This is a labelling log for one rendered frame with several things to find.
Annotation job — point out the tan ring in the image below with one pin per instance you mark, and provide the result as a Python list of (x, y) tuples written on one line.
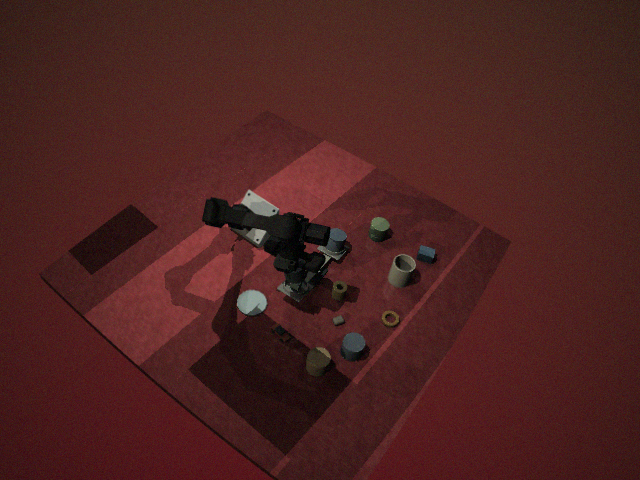
[(394, 315)]

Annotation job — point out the tan cylinder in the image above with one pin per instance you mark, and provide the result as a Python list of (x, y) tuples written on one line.
[(318, 361)]

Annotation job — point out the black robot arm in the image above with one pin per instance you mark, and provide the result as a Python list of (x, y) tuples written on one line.
[(288, 228)]

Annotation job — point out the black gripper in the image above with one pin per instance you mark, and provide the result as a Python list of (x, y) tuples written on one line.
[(313, 261)]

